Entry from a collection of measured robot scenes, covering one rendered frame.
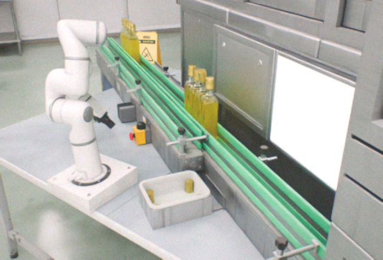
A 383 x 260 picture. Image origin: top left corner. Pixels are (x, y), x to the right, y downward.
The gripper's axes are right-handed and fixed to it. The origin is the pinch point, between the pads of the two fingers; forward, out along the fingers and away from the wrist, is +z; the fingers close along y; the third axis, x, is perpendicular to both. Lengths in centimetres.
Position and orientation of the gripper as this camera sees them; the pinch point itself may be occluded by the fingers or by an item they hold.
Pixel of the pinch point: (110, 124)
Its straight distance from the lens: 189.1
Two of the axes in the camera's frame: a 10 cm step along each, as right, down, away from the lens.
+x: 7.0, -6.1, -3.8
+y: -1.3, 4.1, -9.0
